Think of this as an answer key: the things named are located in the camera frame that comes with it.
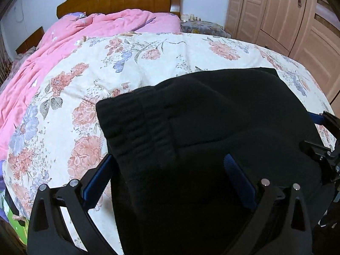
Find black pants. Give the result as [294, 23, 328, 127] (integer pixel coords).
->
[96, 68, 334, 254]

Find green cartoon blanket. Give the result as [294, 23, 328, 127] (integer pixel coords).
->
[3, 205, 28, 245]

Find purple bed sheet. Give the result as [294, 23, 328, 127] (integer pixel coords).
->
[0, 160, 16, 222]

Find floral cream quilt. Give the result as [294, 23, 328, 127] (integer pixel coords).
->
[3, 32, 338, 254]

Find light wooden wardrobe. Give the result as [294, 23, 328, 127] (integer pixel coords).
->
[224, 0, 339, 102]

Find floral covered nightstand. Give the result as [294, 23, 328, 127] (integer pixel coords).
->
[180, 14, 231, 38]

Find patterned red curtain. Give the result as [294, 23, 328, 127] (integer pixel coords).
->
[0, 35, 13, 92]

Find dark wooden side cabinet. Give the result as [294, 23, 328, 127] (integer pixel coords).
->
[16, 27, 44, 54]

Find pink duvet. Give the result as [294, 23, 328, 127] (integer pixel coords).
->
[1, 9, 181, 160]

